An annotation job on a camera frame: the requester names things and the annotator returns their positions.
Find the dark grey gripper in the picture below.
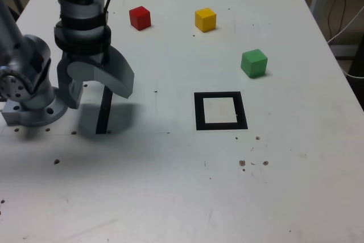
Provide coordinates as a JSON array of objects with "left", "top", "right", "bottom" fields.
[{"left": 56, "top": 46, "right": 135, "bottom": 110}]

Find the red cube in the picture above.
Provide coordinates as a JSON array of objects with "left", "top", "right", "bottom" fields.
[{"left": 129, "top": 6, "right": 151, "bottom": 31}]

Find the green cube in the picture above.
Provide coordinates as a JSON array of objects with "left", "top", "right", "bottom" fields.
[{"left": 240, "top": 48, "right": 268, "bottom": 79}]

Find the black hanging cable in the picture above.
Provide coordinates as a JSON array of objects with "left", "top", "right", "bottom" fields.
[{"left": 328, "top": 0, "right": 349, "bottom": 39}]

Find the black tape square outline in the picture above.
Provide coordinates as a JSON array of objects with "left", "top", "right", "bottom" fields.
[{"left": 193, "top": 91, "right": 249, "bottom": 131}]

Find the yellow cube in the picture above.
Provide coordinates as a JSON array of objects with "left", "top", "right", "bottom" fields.
[{"left": 195, "top": 7, "right": 217, "bottom": 33}]

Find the black tape strip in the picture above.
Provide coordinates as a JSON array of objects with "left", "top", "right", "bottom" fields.
[{"left": 95, "top": 83, "right": 114, "bottom": 135}]

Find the white cable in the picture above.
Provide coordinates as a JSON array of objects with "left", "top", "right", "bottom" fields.
[
  {"left": 340, "top": 60, "right": 364, "bottom": 79},
  {"left": 326, "top": 6, "right": 364, "bottom": 45}
]

